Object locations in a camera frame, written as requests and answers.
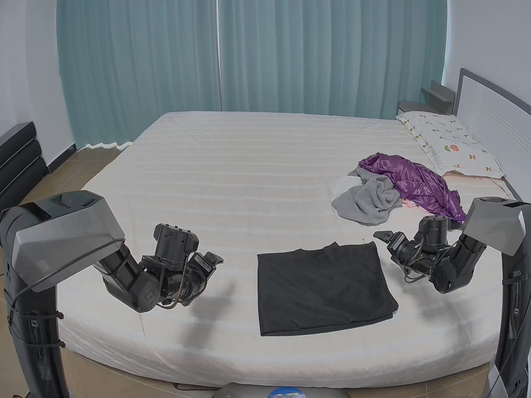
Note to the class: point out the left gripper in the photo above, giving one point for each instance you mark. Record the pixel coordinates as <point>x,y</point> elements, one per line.
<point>203,265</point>

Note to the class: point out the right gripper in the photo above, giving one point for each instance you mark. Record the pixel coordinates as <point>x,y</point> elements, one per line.
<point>400,249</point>

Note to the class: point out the black T-shirt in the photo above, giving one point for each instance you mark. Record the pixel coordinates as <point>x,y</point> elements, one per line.
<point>319,288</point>

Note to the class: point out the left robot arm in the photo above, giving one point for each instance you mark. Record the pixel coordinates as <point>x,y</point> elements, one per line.
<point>37,243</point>

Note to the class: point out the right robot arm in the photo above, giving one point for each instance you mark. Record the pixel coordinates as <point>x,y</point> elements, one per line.
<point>506,230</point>

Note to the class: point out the bed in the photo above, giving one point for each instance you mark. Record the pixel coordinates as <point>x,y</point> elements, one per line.
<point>249,180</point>

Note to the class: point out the pink garment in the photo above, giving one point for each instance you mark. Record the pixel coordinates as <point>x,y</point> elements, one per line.
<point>408,203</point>

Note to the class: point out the grey garment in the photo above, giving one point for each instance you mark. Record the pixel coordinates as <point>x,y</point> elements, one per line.
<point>369,201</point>

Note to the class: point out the purple satin garment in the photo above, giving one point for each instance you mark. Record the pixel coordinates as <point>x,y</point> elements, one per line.
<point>419,180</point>

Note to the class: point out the white garment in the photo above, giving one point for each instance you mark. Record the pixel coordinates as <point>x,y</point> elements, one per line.
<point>342,185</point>

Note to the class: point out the white printed pillow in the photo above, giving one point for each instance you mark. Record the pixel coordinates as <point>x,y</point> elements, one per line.
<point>452,143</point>

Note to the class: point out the grey bedside table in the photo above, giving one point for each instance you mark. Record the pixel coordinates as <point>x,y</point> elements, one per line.
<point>431,95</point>

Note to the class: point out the black chest of drawers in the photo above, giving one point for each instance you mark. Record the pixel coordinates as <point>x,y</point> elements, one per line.
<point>18,164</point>

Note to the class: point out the blue-green curtain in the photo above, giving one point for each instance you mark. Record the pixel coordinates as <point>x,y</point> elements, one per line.
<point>137,56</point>
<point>332,44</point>

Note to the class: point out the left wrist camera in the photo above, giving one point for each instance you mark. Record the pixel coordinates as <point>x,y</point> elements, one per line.
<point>174,243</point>

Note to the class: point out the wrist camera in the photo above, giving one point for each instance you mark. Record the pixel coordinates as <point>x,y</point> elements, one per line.
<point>433,230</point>
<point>174,243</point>

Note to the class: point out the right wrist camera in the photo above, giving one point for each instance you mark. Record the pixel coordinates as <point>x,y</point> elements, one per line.
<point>433,230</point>

